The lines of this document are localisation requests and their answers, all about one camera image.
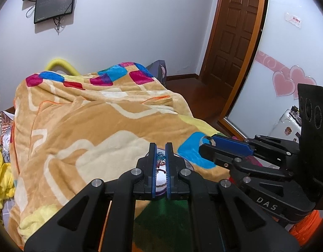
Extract yellow foam tube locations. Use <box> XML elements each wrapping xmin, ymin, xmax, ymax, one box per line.
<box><xmin>45</xmin><ymin>59</ymin><xmax>79</xmax><ymax>77</ymax></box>

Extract grey backpack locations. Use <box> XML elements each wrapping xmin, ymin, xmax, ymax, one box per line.
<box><xmin>146</xmin><ymin>60</ymin><xmax>168</xmax><ymax>87</ymax></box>

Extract makeup palettes and jars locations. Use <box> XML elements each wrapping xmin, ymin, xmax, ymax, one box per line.
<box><xmin>289</xmin><ymin>105</ymin><xmax>301</xmax><ymax>123</ymax></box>

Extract colourful patchwork blanket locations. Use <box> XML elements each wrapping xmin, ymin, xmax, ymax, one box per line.
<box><xmin>8</xmin><ymin>62</ymin><xmax>230</xmax><ymax>252</ymax></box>

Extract white wardrobe door with hearts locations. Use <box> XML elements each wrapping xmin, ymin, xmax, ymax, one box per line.
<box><xmin>227</xmin><ymin>0</ymin><xmax>323</xmax><ymax>143</ymax></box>

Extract small black wall monitor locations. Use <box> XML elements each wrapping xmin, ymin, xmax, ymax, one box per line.
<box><xmin>34</xmin><ymin>0</ymin><xmax>77</xmax><ymax>25</ymax></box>

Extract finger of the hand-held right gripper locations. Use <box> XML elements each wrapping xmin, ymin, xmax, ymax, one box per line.
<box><xmin>211</xmin><ymin>134</ymin><xmax>302</xmax><ymax>163</ymax></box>
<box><xmin>199</xmin><ymin>143</ymin><xmax>295</xmax><ymax>182</ymax></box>

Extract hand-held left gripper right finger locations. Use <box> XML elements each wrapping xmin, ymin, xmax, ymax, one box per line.
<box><xmin>165</xmin><ymin>142</ymin><xmax>301</xmax><ymax>252</ymax></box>

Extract brown wooden door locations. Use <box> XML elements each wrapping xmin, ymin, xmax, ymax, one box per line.
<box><xmin>198</xmin><ymin>0</ymin><xmax>262</xmax><ymax>90</ymax></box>

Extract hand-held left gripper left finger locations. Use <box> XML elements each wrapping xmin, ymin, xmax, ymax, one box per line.
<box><xmin>24</xmin><ymin>142</ymin><xmax>158</xmax><ymax>252</ymax></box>

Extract white suitcase with stickers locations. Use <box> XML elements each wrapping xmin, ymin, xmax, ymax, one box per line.
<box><xmin>269</xmin><ymin>109</ymin><xmax>302</xmax><ymax>143</ymax></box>

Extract orange ribbed cloth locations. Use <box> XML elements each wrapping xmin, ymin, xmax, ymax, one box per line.
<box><xmin>289</xmin><ymin>210</ymin><xmax>323</xmax><ymax>245</ymax></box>

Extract striped patterned cloth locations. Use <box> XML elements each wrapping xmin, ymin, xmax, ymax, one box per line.
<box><xmin>0</xmin><ymin>110</ymin><xmax>16</xmax><ymax>161</ymax></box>

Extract silver ring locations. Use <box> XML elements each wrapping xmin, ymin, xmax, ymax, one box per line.
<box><xmin>199</xmin><ymin>136</ymin><xmax>216</xmax><ymax>146</ymax></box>

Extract yellow cloth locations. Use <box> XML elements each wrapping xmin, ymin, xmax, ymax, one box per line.
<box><xmin>0</xmin><ymin>148</ymin><xmax>16</xmax><ymax>217</ymax></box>

